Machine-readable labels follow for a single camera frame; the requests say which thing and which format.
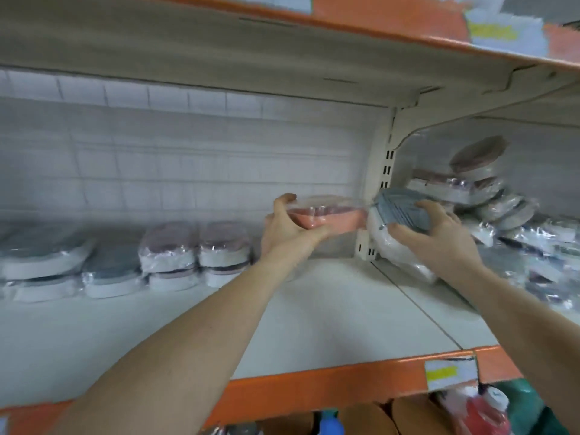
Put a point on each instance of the person's right hand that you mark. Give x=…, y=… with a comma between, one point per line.
x=444, y=244

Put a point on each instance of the person's left hand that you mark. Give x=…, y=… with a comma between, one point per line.
x=290, y=238

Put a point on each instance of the orange lid plastic box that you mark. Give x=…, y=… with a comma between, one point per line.
x=335, y=215

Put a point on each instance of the pile of soap dishes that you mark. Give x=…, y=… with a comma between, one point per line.
x=516, y=231

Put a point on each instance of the orange metal store shelving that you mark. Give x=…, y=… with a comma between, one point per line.
x=317, y=385

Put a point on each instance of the person's right forearm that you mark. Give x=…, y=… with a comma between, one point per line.
x=526, y=321

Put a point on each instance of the person's left forearm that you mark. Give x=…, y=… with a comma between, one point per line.
x=163, y=358

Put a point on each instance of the yellow shelf price label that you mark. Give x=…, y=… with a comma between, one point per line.
x=451, y=374
x=272, y=1
x=507, y=33

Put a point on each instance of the brown can orange lid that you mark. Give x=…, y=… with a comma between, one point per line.
x=285, y=425
x=421, y=418
x=367, y=421

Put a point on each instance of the pink plastic bottle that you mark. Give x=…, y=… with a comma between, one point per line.
x=480, y=418

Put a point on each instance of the blue plastic bottle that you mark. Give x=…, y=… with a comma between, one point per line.
x=331, y=425

